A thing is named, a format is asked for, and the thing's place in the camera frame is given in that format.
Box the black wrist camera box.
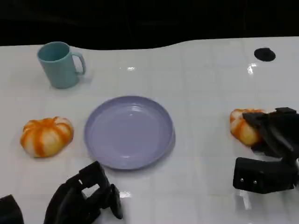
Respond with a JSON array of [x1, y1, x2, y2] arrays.
[[233, 157, 298, 195], [0, 194, 24, 224]]

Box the lilac plate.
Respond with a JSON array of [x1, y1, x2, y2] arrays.
[[83, 95, 176, 170]]

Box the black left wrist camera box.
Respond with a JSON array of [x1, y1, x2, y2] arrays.
[[0, 194, 24, 224]]

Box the pale green mug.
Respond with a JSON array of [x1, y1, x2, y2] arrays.
[[36, 41, 86, 89]]

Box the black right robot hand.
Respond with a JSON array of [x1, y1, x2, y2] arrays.
[[242, 107, 299, 165]]

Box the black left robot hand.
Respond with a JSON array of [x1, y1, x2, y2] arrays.
[[43, 161, 123, 224]]

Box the orange white toy bread roll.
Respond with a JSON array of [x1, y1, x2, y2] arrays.
[[229, 108, 267, 147], [20, 116, 74, 158]]

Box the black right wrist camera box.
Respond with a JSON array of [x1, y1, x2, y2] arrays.
[[233, 157, 298, 195]]

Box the black round table grommet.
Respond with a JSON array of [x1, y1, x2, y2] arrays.
[[254, 47, 276, 62]]

